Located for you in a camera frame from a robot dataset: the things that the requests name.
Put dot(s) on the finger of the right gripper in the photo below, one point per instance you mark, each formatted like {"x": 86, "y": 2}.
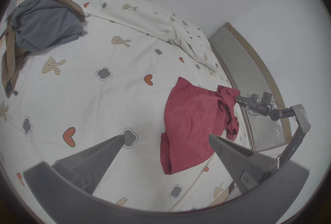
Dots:
{"x": 245, "y": 105}
{"x": 242, "y": 99}

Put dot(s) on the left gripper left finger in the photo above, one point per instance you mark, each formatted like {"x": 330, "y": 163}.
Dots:
{"x": 88, "y": 166}

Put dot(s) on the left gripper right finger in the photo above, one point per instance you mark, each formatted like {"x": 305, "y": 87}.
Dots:
{"x": 240, "y": 163}

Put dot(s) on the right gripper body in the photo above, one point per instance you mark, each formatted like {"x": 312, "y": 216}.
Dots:
{"x": 257, "y": 108}

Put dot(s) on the red shirt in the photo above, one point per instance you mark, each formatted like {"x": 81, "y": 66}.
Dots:
{"x": 191, "y": 124}

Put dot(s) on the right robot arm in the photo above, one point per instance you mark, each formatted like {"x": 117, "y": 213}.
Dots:
{"x": 276, "y": 114}

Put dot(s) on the bed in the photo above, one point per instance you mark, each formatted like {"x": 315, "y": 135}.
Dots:
{"x": 90, "y": 104}

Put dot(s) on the brown garment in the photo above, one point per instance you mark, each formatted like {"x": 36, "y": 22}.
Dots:
{"x": 10, "y": 62}

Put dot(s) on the dark grey garment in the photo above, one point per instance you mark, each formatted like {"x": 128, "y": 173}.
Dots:
{"x": 46, "y": 26}

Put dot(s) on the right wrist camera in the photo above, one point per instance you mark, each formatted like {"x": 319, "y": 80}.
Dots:
{"x": 266, "y": 96}

